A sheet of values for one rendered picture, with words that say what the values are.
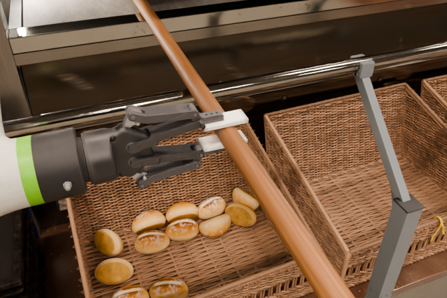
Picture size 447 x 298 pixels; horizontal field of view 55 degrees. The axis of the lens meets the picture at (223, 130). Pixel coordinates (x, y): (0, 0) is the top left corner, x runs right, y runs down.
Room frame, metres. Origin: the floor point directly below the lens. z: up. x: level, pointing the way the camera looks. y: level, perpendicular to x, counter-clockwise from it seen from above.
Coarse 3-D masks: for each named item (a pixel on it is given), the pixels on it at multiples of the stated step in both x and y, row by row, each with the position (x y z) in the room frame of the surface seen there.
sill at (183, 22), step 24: (264, 0) 1.19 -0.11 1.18; (288, 0) 1.19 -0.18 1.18; (312, 0) 1.20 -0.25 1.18; (336, 0) 1.23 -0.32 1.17; (360, 0) 1.26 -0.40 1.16; (384, 0) 1.30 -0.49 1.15; (72, 24) 1.01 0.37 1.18; (96, 24) 1.01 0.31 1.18; (120, 24) 1.01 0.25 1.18; (144, 24) 1.04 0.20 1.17; (168, 24) 1.06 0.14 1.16; (192, 24) 1.08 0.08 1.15; (216, 24) 1.10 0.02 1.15; (24, 48) 0.93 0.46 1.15; (48, 48) 0.95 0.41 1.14
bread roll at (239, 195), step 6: (234, 192) 1.00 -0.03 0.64; (240, 192) 0.99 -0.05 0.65; (246, 192) 0.99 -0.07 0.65; (234, 198) 0.98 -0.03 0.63; (240, 198) 0.97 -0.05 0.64; (246, 198) 0.96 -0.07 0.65; (252, 198) 0.96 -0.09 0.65; (246, 204) 0.95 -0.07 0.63; (252, 204) 0.95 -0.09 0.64; (258, 204) 0.96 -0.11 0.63
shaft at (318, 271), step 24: (144, 0) 1.10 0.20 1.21; (168, 48) 0.81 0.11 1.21; (192, 72) 0.70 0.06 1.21; (240, 144) 0.48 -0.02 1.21; (240, 168) 0.44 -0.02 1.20; (264, 168) 0.44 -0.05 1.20; (264, 192) 0.39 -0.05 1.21; (288, 216) 0.34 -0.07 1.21; (288, 240) 0.32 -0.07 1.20; (312, 240) 0.31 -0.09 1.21; (312, 264) 0.28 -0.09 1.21; (312, 288) 0.26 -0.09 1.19; (336, 288) 0.25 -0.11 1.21
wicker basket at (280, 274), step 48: (144, 192) 0.94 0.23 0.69; (192, 192) 0.99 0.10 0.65; (288, 192) 0.85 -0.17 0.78; (192, 240) 0.85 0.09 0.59; (240, 240) 0.85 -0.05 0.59; (96, 288) 0.69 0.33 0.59; (144, 288) 0.69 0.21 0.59; (192, 288) 0.69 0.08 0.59; (240, 288) 0.60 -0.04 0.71; (288, 288) 0.66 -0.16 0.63
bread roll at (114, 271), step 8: (104, 264) 0.72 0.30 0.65; (112, 264) 0.72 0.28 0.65; (120, 264) 0.72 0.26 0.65; (128, 264) 0.73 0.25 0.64; (96, 272) 0.70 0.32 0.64; (104, 272) 0.70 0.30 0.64; (112, 272) 0.71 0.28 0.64; (120, 272) 0.71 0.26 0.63; (128, 272) 0.71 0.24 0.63; (104, 280) 0.69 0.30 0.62; (112, 280) 0.69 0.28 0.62; (120, 280) 0.69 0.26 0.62
